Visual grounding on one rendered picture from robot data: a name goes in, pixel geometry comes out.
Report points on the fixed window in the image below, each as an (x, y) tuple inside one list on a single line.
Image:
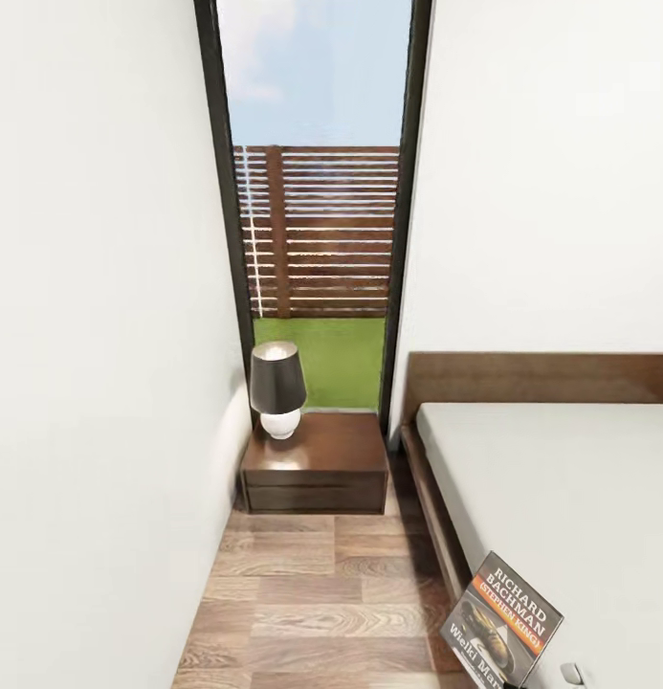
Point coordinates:
[(314, 111)]

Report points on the table lamp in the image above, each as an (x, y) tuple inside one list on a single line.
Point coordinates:
[(277, 387)]

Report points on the bed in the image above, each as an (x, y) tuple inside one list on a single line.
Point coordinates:
[(554, 460)]

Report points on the hardback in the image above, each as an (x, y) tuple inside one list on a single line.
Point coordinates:
[(500, 626)]

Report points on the nightstand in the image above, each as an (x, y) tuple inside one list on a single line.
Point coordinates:
[(333, 463)]

